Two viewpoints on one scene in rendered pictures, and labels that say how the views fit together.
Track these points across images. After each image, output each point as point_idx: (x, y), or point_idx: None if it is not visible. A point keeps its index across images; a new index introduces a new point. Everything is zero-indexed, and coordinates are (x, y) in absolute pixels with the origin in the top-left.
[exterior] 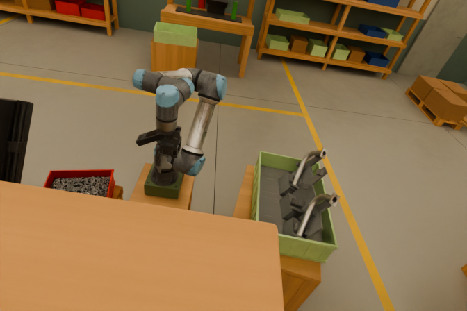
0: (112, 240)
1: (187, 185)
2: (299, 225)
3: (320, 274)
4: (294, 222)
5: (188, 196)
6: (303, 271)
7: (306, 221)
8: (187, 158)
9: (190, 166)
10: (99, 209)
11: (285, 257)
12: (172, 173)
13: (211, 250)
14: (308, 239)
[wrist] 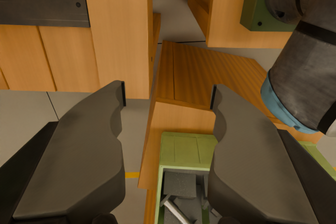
0: None
1: (277, 37)
2: (177, 206)
3: (144, 188)
4: (187, 197)
5: (247, 45)
6: (144, 176)
7: (178, 219)
8: (313, 95)
9: (280, 96)
10: None
11: (157, 164)
12: (294, 15)
13: None
14: (158, 211)
